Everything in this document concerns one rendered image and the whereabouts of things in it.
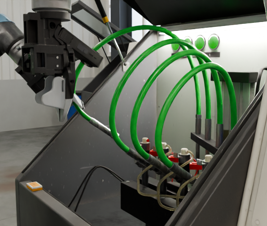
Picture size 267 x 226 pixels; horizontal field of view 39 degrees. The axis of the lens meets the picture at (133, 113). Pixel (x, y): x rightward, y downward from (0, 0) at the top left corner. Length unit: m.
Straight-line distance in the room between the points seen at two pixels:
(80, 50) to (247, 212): 0.46
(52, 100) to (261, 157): 0.42
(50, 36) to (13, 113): 7.05
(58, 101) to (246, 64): 0.60
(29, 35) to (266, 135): 0.49
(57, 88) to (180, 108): 0.68
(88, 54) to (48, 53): 0.09
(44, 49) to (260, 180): 0.47
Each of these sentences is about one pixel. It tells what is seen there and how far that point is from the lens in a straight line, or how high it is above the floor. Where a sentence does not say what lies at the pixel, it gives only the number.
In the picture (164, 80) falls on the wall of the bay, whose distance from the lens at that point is 1.40.
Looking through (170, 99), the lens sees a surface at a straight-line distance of 0.76.
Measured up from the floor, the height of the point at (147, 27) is 1.42.
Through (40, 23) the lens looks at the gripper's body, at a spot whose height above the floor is 1.39.
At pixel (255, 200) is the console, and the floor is 1.05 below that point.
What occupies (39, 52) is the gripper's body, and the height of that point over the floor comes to 1.33.
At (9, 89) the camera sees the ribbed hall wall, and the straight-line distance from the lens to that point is 7.71.
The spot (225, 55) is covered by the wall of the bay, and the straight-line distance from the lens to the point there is 1.19.
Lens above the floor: 1.31
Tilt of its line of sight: 8 degrees down
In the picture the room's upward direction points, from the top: straight up
